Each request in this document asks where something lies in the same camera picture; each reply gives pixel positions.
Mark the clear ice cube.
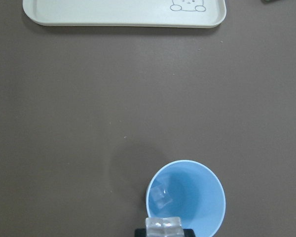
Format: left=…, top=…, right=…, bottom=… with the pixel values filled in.
left=150, top=185, right=173, bottom=209
left=145, top=217, right=184, bottom=237

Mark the cream rabbit tray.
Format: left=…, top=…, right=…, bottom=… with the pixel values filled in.
left=22, top=0, right=226, bottom=28

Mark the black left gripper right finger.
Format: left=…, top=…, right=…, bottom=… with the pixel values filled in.
left=183, top=229, right=195, bottom=237

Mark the light blue cup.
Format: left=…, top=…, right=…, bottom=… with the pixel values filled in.
left=146, top=160, right=226, bottom=237

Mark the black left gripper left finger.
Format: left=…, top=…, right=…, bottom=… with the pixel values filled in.
left=134, top=228, right=147, bottom=237

